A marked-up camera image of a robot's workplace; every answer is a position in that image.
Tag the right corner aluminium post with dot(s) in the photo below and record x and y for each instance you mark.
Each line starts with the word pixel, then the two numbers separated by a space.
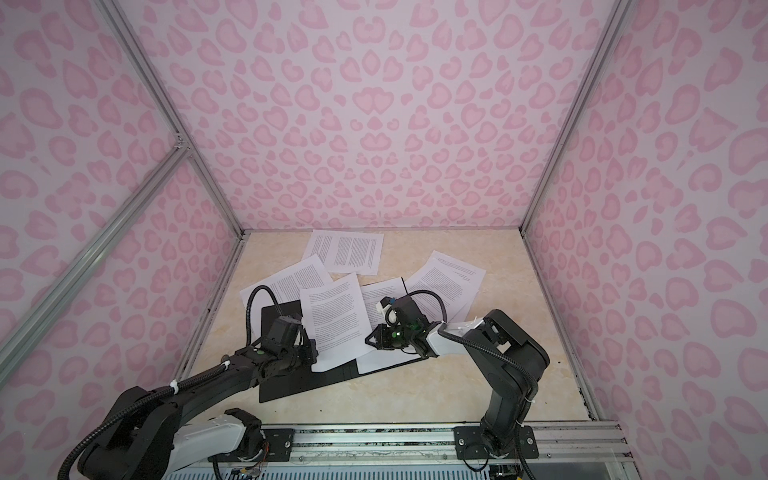
pixel 620 14

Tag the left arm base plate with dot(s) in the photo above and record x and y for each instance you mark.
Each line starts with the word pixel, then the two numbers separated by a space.
pixel 270 447

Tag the corner aluminium post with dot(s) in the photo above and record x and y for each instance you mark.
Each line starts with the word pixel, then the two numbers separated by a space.
pixel 620 14
pixel 129 41

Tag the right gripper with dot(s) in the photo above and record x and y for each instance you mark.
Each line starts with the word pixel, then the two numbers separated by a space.
pixel 382 340

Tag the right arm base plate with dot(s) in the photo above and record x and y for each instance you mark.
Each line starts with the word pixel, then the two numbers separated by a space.
pixel 477 443

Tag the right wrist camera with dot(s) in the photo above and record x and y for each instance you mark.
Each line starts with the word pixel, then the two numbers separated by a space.
pixel 385 304

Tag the left corner aluminium post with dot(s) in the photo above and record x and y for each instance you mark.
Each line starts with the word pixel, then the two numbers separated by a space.
pixel 129 41

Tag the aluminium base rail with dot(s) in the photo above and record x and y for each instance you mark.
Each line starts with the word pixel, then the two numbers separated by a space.
pixel 568 450

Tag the back left paper sheet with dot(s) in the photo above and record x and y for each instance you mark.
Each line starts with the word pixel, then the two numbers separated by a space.
pixel 346 252

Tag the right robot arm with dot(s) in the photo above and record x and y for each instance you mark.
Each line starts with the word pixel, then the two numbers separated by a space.
pixel 508 358

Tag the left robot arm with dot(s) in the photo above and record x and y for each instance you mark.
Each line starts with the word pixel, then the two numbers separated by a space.
pixel 145 431

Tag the printed paper sheet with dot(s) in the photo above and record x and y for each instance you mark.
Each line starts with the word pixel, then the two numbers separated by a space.
pixel 378 360
pixel 286 285
pixel 335 317

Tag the centre right paper sheet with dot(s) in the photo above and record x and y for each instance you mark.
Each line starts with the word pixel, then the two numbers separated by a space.
pixel 456 282

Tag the diagonal aluminium frame bar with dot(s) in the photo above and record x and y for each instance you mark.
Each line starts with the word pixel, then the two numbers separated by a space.
pixel 38 320

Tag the blue folder black inside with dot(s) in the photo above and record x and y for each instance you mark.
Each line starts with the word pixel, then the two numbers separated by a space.
pixel 304 379

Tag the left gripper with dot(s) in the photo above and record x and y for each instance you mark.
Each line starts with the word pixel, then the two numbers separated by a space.
pixel 312 352

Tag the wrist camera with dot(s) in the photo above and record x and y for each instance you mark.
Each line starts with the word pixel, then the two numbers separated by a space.
pixel 281 335
pixel 385 304

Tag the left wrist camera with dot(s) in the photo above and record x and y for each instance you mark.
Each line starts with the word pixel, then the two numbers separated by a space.
pixel 281 335

